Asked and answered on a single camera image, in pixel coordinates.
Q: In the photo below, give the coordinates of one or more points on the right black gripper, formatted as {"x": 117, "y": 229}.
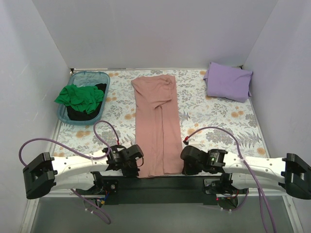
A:
{"x": 188, "y": 169}

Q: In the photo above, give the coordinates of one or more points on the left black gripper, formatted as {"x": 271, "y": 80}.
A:
{"x": 132, "y": 170}

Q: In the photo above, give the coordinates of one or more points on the floral table mat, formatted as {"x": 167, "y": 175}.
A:
{"x": 216, "y": 123}

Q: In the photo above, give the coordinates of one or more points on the black t shirt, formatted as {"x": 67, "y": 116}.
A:
{"x": 82, "y": 116}

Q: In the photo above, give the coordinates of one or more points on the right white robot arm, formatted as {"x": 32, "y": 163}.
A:
{"x": 291, "y": 174}

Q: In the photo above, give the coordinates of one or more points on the aluminium frame rail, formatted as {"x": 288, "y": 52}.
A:
{"x": 63, "y": 211}

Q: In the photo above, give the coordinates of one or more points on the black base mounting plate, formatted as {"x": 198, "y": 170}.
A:
{"x": 161, "y": 190}

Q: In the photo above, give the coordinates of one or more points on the green t shirt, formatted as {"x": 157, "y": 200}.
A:
{"x": 82, "y": 99}

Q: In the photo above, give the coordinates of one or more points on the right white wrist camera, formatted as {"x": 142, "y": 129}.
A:
{"x": 190, "y": 142}

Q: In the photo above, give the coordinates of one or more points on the folded purple t shirt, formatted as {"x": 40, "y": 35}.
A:
{"x": 228, "y": 82}

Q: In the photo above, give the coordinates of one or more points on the pink t shirt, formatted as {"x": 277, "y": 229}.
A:
{"x": 157, "y": 125}

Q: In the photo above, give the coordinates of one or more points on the teal plastic basket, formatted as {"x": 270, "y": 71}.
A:
{"x": 85, "y": 78}

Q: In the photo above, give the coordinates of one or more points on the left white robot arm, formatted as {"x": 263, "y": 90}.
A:
{"x": 82, "y": 173}

